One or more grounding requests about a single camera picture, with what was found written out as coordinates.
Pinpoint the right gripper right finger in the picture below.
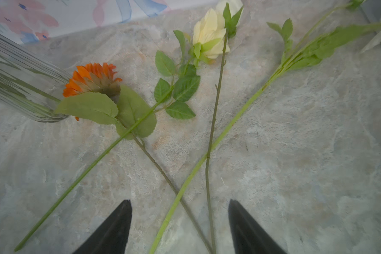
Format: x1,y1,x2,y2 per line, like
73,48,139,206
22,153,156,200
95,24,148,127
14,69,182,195
228,200,286,254

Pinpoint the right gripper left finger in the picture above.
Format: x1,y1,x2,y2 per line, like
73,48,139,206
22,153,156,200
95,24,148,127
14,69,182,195
74,200,132,254

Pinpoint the orange rose stem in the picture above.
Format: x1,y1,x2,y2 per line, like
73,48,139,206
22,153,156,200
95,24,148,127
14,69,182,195
14,30,200,251

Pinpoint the clear grey glass vase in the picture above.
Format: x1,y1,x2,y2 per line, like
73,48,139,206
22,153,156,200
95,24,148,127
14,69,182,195
0,35,71,122

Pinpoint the white flower stem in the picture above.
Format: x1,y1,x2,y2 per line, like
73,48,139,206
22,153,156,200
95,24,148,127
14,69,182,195
149,1,381,254

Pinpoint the orange marigold flower stem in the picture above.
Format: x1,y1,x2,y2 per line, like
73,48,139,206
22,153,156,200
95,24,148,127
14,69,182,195
55,63,213,254

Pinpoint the cream rose stem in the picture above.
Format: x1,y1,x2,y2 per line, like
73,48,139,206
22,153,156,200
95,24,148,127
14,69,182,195
192,0,244,254

